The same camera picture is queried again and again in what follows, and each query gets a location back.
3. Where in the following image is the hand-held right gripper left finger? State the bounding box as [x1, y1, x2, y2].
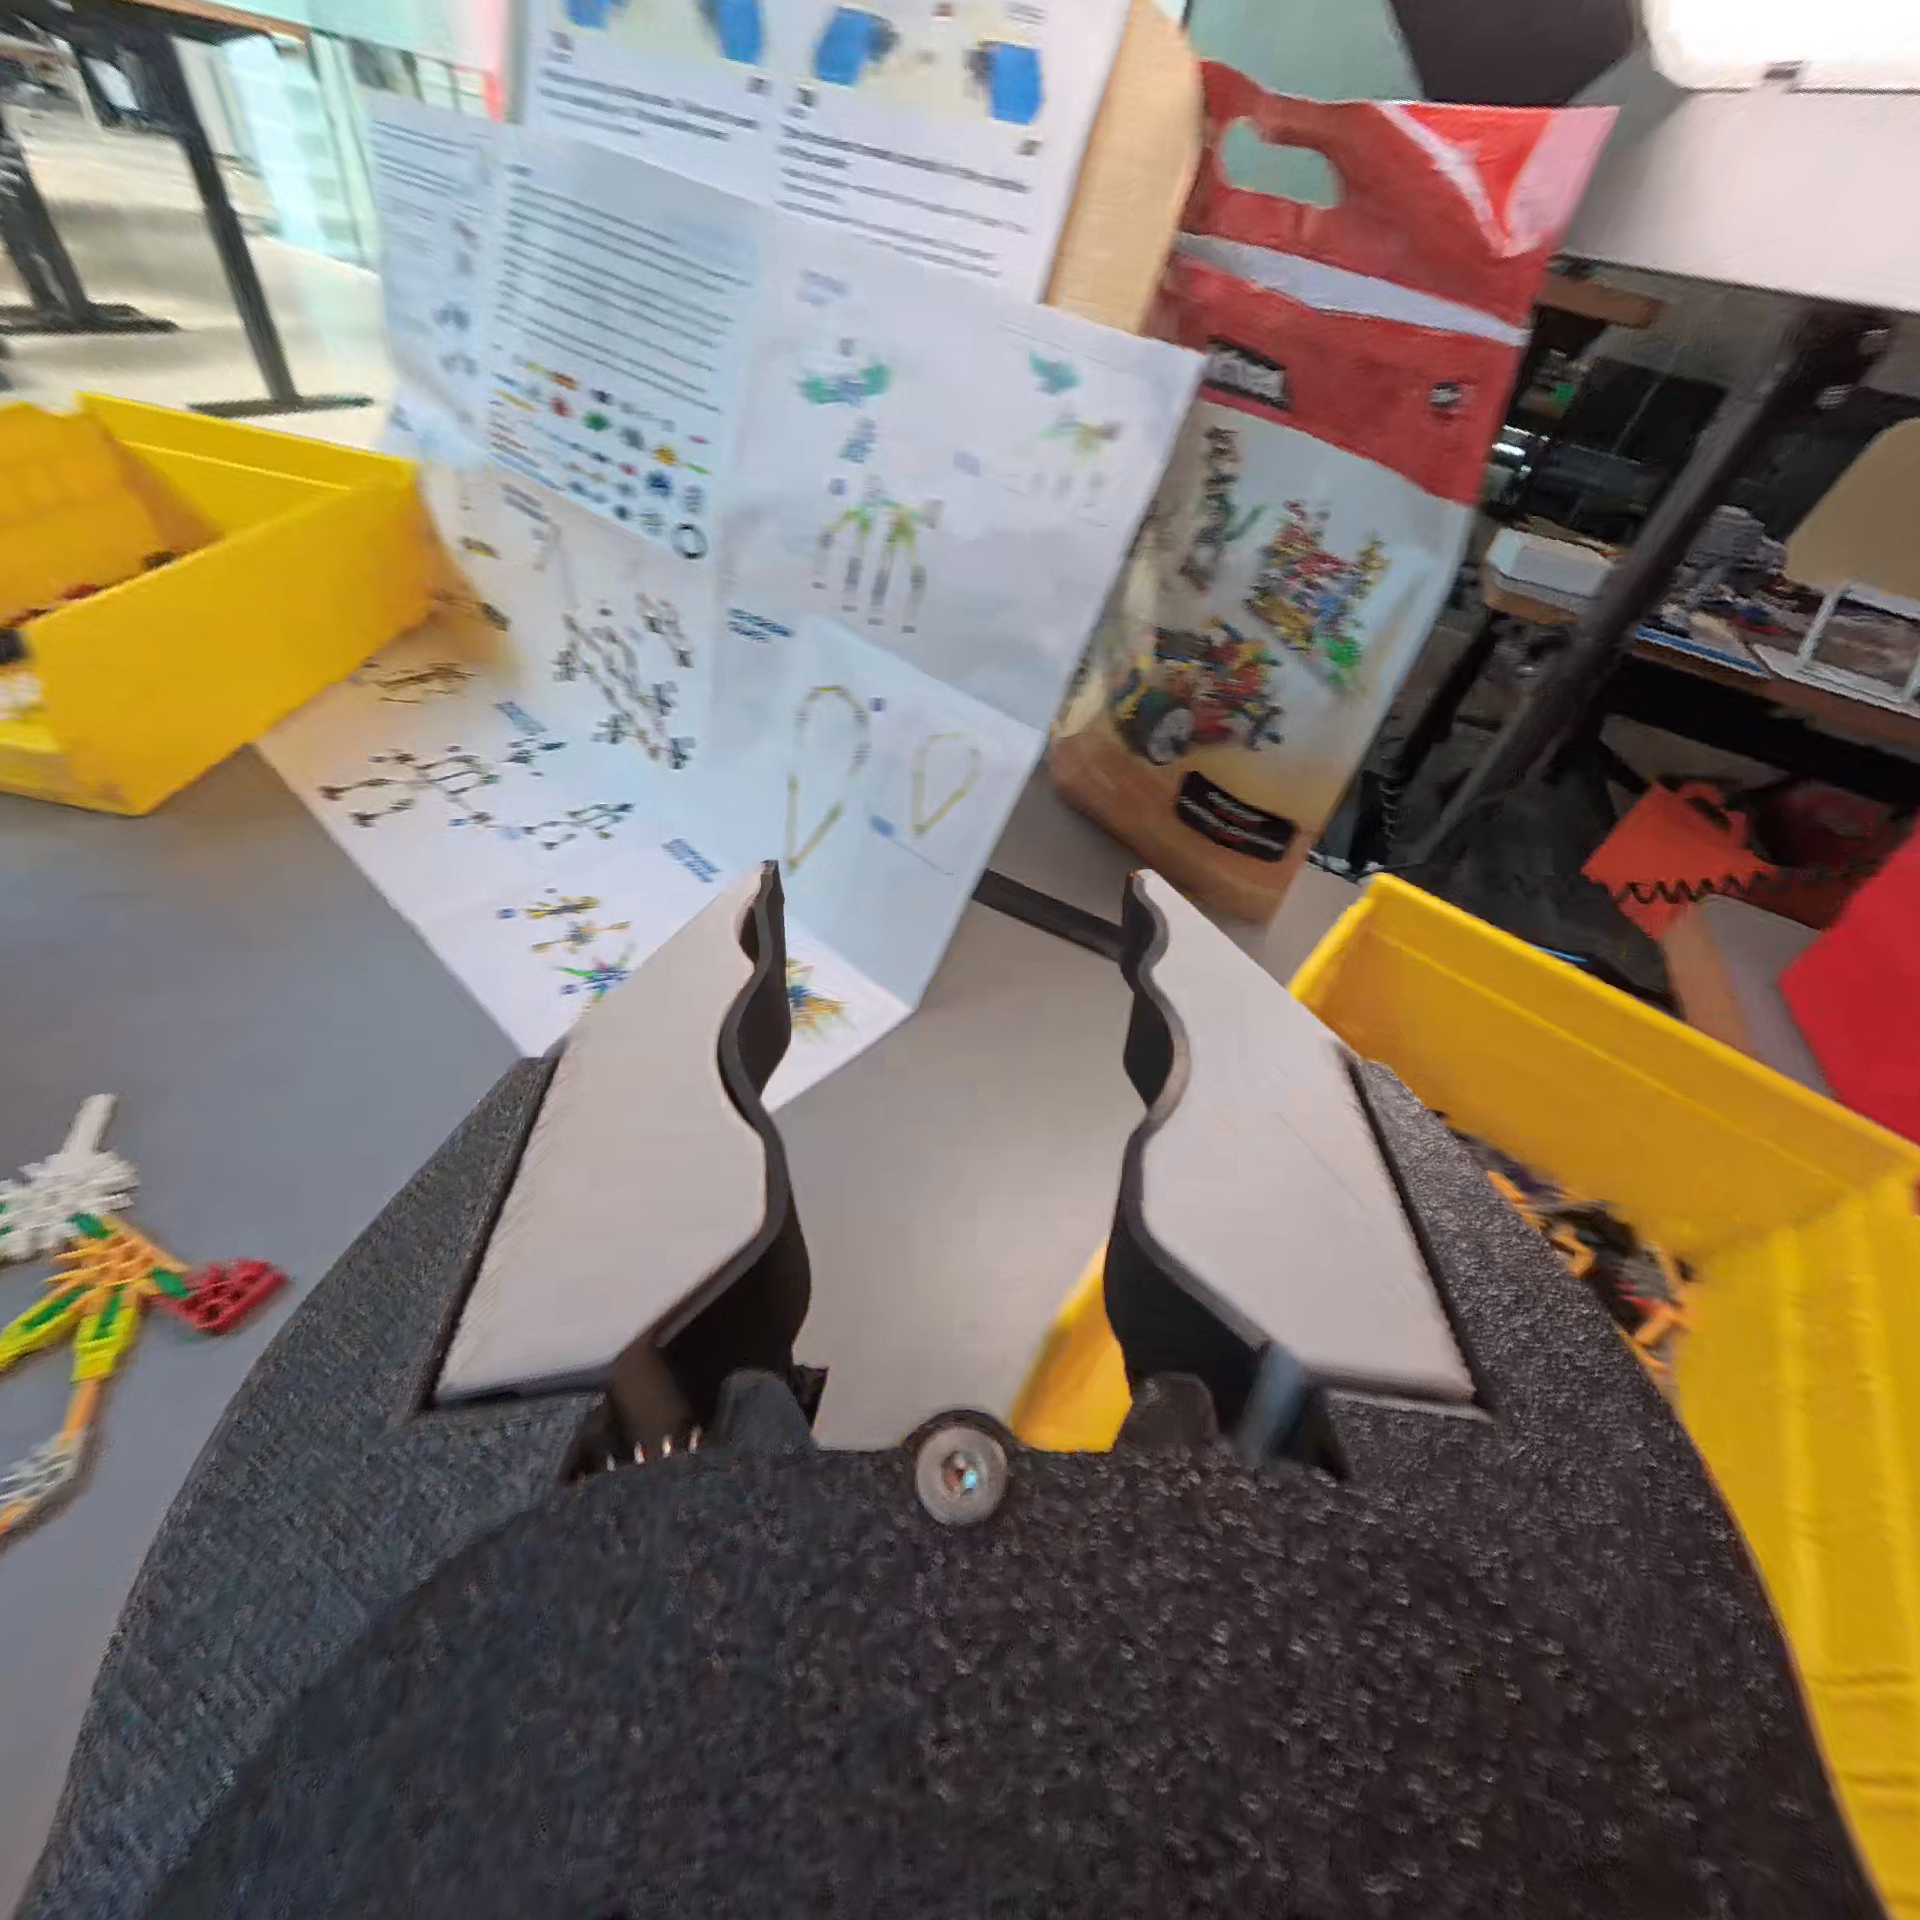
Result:
[432, 862, 815, 1442]

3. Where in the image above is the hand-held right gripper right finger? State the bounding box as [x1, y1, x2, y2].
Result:
[1104, 871, 1481, 1466]

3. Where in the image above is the yellow plastic bin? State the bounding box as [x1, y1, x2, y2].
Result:
[1011, 873, 1920, 1920]
[0, 393, 441, 817]

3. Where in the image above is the multicoloured construction toy model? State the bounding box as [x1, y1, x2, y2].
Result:
[0, 1092, 289, 1539]

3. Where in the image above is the pile of toy pieces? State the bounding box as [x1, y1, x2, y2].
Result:
[1446, 1131, 1704, 1390]
[0, 546, 166, 737]

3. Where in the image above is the grey desk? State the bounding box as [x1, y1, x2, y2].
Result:
[0, 748, 1389, 1727]

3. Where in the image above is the orange serrated plastic part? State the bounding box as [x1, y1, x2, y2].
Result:
[1582, 778, 1801, 939]

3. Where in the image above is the white instruction sheet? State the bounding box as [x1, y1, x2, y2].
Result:
[256, 0, 1208, 1103]

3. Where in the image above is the red plastic sheet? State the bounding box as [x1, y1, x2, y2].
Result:
[1776, 839, 1920, 1142]

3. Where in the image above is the cluttered workbench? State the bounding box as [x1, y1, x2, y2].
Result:
[1477, 502, 1920, 751]

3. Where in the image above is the black metal pole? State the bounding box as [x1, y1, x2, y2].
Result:
[1410, 307, 1853, 881]

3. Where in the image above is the toy packaging box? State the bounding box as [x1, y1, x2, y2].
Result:
[1045, 0, 1622, 923]

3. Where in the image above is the wooden table with black legs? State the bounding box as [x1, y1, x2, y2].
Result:
[0, 0, 377, 419]

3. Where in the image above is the white table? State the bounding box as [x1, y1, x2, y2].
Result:
[1558, 82, 1920, 318]

